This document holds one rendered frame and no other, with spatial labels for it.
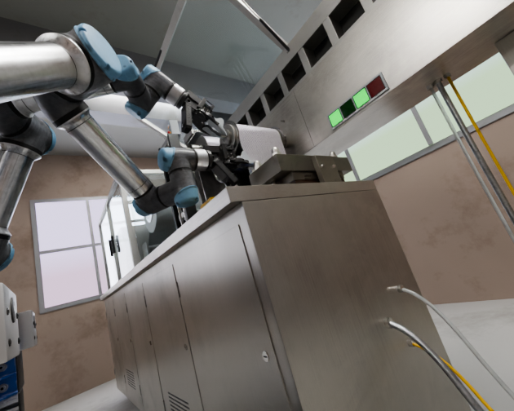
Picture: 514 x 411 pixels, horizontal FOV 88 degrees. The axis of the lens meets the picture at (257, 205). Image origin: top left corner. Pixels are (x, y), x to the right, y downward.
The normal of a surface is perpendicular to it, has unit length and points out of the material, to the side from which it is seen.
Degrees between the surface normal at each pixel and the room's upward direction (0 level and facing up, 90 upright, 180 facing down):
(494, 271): 90
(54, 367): 90
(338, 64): 90
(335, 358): 90
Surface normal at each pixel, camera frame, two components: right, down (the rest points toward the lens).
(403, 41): -0.78, 0.08
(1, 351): 0.56, -0.36
